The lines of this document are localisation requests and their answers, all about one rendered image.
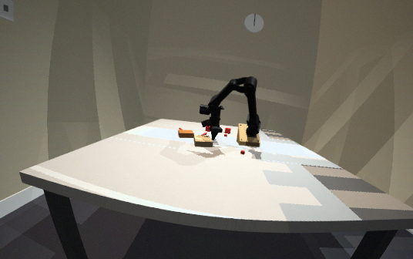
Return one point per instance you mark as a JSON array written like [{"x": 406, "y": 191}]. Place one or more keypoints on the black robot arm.
[{"x": 249, "y": 88}]

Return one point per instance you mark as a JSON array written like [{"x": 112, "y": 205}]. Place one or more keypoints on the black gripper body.
[{"x": 215, "y": 128}]

